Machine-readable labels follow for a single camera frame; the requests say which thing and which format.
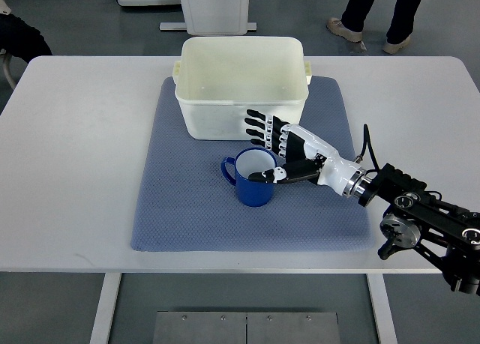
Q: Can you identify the person in dark trousers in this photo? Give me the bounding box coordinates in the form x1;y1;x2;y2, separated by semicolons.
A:
326;0;428;55

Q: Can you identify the blue textured mat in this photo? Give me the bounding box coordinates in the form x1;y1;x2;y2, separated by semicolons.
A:
130;78;374;252

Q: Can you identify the left white table leg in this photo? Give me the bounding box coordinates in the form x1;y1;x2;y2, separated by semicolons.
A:
89;273;122;344

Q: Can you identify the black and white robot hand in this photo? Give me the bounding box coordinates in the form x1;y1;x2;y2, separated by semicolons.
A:
244;109;370;197

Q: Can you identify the blue enamel mug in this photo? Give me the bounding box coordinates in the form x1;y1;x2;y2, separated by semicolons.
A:
220;148;277;207

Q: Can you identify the right white table leg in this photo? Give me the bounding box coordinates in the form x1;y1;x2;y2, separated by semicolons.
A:
366;274;398;344

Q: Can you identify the white pedestal stand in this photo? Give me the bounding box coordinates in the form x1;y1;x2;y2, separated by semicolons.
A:
159;0;257;36

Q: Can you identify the white plastic box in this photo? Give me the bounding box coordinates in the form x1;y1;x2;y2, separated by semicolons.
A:
172;36;311;140

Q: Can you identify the white table leg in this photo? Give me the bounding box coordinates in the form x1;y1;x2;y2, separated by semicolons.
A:
89;273;122;344
366;274;398;344

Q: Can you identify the grey floor socket plate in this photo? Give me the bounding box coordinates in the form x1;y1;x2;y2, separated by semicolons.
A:
346;41;368;55

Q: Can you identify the grey metal floor plate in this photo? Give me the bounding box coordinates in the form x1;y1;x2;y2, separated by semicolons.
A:
153;312;341;343

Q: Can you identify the black fabric seat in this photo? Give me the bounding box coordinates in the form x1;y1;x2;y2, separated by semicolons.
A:
1;13;52;63

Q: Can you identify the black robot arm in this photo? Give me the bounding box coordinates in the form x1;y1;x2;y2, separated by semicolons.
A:
352;125;479;295

